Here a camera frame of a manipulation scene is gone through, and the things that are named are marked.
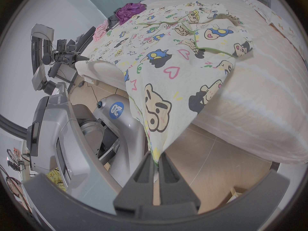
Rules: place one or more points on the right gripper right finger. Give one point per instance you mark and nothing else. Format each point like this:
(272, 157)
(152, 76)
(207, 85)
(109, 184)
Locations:
(173, 186)

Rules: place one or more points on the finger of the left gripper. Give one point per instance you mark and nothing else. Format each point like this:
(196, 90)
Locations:
(82, 58)

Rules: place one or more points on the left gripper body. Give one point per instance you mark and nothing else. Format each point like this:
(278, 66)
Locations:
(72, 58)

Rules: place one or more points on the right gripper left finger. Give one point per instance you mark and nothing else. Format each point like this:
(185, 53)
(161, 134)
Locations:
(142, 184)

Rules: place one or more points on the white printed pyjama top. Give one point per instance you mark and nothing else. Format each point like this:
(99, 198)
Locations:
(178, 68)

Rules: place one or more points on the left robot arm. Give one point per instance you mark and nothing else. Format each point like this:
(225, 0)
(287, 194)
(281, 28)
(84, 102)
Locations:
(42, 49)

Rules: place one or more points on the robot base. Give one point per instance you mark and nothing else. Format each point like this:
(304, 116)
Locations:
(72, 141)

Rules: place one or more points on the bed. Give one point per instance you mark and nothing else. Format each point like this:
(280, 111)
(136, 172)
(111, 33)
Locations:
(259, 100)

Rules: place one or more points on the black chest of drawers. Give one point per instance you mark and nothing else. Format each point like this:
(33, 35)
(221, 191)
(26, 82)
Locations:
(89, 34)

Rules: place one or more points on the pink garment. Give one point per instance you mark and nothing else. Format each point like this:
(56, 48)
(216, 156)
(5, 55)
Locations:
(101, 30)

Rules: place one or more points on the dark grey garment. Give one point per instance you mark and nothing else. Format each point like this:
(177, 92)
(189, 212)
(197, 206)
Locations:
(113, 20)

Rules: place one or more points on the purple satin garment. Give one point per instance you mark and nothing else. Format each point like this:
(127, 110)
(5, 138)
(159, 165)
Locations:
(130, 11)

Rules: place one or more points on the white printed pillow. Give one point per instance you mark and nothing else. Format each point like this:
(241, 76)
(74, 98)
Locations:
(279, 23)

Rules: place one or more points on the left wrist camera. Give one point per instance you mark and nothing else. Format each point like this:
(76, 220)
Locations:
(62, 46)

